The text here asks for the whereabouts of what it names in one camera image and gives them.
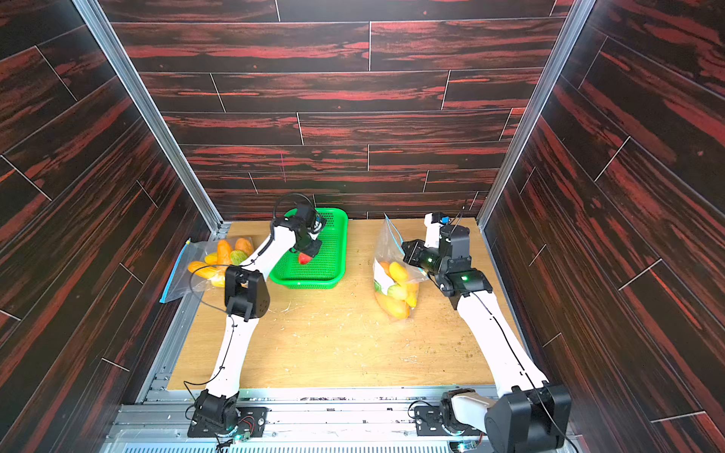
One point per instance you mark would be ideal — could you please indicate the green plastic basket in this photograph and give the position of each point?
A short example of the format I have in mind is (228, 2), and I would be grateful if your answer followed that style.
(328, 267)

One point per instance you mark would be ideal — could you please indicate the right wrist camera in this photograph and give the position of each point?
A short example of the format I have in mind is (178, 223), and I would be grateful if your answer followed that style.
(433, 223)

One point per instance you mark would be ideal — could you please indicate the green yellow mango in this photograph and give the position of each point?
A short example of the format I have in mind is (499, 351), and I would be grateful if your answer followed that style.
(237, 257)

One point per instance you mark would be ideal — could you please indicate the aluminium front rail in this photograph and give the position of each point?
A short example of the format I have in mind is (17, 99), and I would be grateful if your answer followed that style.
(365, 419)

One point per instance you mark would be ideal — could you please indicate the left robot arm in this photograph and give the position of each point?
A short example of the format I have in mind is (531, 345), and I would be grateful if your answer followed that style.
(247, 300)

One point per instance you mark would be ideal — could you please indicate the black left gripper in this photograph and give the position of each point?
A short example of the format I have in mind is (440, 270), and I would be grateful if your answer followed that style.
(315, 248)

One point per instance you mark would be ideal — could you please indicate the curved yellow mango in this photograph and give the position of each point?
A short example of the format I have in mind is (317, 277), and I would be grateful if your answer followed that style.
(398, 272)

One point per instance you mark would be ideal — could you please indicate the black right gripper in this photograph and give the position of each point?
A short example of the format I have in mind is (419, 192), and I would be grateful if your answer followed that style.
(413, 250)

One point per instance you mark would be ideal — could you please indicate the red mango bottom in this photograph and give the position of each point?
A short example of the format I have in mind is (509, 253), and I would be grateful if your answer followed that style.
(304, 259)

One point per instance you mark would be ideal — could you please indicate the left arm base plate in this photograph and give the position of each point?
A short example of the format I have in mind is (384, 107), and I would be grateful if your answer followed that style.
(249, 423)

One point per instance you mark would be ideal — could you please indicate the clear zip-top bag blue zipper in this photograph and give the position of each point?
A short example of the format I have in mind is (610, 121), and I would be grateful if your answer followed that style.
(182, 282)

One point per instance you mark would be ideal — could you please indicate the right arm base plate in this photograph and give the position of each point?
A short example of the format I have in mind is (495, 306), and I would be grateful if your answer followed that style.
(428, 421)

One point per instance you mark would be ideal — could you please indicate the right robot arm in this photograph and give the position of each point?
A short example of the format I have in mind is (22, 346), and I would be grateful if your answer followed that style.
(530, 414)

